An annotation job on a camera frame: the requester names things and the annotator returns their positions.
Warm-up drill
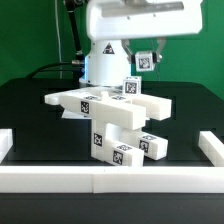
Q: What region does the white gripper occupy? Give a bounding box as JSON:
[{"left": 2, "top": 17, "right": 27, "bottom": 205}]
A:
[{"left": 86, "top": 0, "right": 203, "bottom": 64}]

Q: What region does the white tagged cube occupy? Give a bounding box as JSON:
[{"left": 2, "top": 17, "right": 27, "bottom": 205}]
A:
[
  {"left": 135, "top": 51, "right": 155, "bottom": 72},
  {"left": 122, "top": 76, "right": 142, "bottom": 95}
]

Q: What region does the white chair back part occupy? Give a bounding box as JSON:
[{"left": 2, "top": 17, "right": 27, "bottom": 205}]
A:
[{"left": 44, "top": 87, "right": 172, "bottom": 130}]

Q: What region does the white chair seat part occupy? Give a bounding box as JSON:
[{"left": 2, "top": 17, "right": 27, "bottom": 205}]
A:
[{"left": 91, "top": 120, "right": 133, "bottom": 161}]

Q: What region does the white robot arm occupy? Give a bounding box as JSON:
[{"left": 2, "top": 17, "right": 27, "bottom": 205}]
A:
[{"left": 85, "top": 0, "right": 203, "bottom": 86}]

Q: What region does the white fiducial marker sheet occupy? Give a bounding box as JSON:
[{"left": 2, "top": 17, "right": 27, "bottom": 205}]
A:
[{"left": 62, "top": 110, "right": 84, "bottom": 119}]

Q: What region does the white right fence bar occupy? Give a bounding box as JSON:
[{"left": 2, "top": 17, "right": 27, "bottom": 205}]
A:
[{"left": 198, "top": 131, "right": 224, "bottom": 167}]

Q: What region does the white fence bar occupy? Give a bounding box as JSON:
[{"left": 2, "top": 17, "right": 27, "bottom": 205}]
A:
[
  {"left": 198, "top": 131, "right": 224, "bottom": 167},
  {"left": 0, "top": 166, "right": 224, "bottom": 193}
]

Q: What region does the white front fence bar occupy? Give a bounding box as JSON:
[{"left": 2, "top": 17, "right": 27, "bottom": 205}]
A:
[{"left": 0, "top": 166, "right": 224, "bottom": 193}]

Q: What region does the white left fence block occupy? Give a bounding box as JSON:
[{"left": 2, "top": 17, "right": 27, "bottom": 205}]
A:
[{"left": 0, "top": 129, "right": 13, "bottom": 163}]

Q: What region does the black cable bundle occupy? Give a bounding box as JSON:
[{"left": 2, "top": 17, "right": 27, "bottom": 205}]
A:
[{"left": 25, "top": 0, "right": 86, "bottom": 80}]

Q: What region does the white thin cable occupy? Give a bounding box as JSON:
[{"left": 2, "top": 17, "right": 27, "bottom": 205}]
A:
[{"left": 54, "top": 0, "right": 64, "bottom": 63}]

